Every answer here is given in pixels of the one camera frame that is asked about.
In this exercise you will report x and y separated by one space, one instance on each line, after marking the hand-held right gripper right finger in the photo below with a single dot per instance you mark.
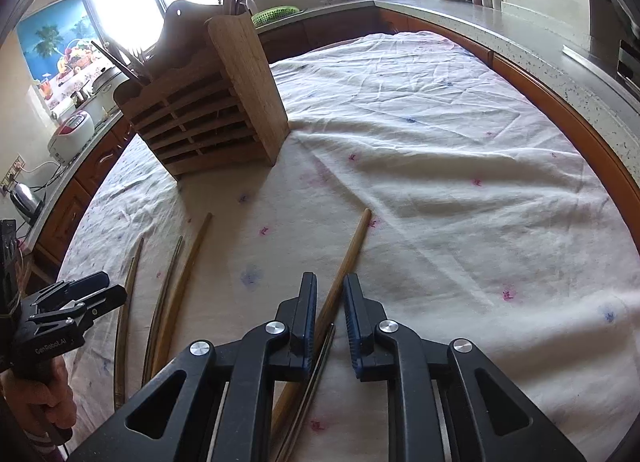
352 322

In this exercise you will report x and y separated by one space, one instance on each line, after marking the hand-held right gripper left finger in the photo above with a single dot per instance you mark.
311 312

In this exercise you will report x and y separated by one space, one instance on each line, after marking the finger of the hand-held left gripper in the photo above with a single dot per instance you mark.
102 299
85 282

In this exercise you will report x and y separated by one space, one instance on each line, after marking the metal chopstick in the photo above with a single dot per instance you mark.
306 407
159 299

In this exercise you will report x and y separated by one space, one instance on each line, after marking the wooden utensil holder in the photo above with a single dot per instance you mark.
200 111

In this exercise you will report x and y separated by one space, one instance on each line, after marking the steel fork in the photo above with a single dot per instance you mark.
136 61

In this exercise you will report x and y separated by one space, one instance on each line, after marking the person's left hand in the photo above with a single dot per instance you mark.
55 407

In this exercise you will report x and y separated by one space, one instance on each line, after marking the steel electric kettle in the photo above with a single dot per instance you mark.
25 202

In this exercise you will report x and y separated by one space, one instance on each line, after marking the white and red rice cooker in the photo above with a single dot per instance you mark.
72 136

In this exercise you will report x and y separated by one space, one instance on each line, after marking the white floral tablecloth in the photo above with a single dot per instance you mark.
425 166

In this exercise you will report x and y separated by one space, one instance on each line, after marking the paper towel roll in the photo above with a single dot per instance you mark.
62 111

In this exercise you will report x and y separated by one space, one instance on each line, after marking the tall white cooker pot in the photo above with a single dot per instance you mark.
102 89

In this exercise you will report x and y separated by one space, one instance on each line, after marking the green plastic basket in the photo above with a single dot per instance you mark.
275 15

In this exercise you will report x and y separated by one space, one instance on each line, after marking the gas stove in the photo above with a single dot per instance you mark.
620 66

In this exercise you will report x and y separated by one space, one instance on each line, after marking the wall power sockets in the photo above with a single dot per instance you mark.
12 170

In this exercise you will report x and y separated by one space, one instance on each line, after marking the tropical fruit wall poster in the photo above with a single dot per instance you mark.
55 46

